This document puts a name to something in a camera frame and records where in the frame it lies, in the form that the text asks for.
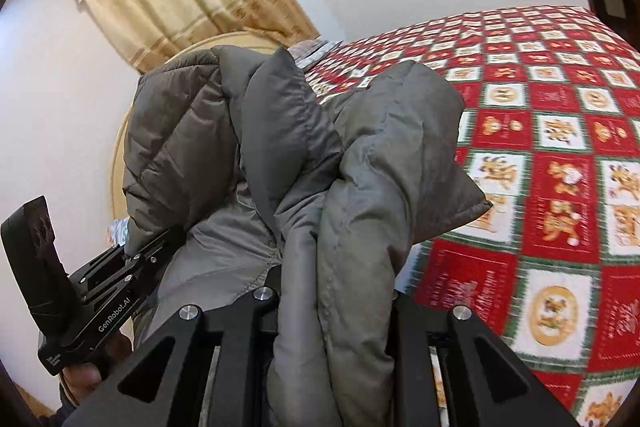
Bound grey padded jacket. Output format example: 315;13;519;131
126;49;489;426

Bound left hand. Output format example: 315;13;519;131
60;332;132;407

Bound cream round wooden headboard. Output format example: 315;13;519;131
112;31;280;233

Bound red patterned bed quilt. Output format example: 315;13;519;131
307;5;639;426

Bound striped grey pillow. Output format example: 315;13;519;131
288;38;342;72

